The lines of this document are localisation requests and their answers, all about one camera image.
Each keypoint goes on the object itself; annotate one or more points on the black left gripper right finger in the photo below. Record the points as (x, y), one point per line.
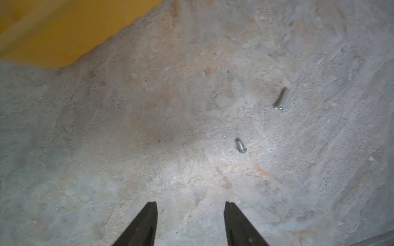
(239, 230)

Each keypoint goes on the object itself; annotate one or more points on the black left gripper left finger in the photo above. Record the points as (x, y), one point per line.
(142, 230)

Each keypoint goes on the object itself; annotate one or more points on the silver screw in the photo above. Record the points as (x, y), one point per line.
(279, 104)
(240, 146)

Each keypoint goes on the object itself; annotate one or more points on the yellow plastic storage box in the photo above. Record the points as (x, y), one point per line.
(54, 34)

